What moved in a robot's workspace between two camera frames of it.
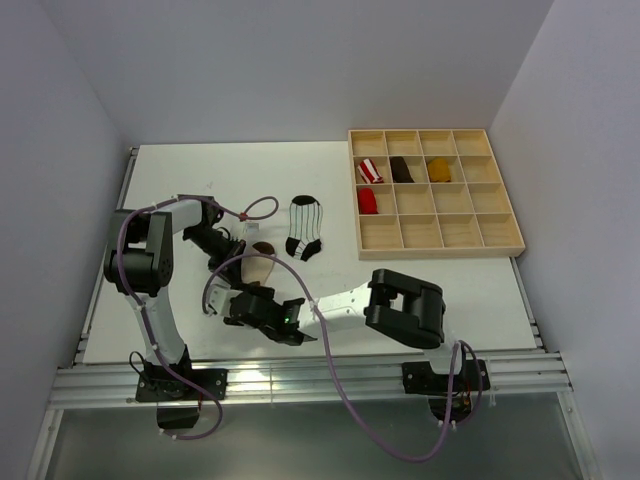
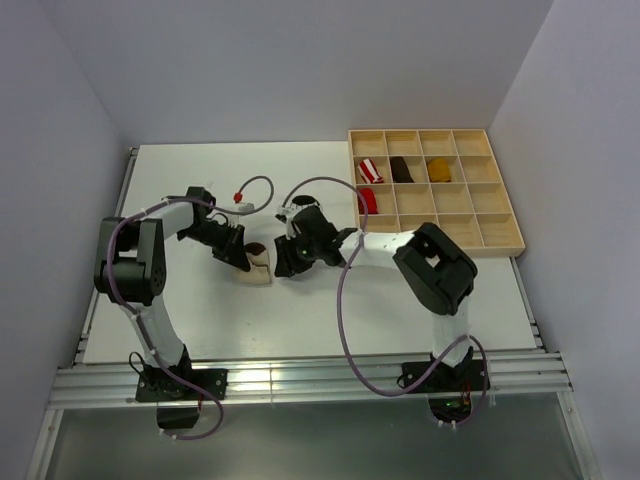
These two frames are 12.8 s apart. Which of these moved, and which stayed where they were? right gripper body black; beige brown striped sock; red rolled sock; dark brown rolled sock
Moved: right gripper body black
Stayed: dark brown rolled sock; red rolled sock; beige brown striped sock
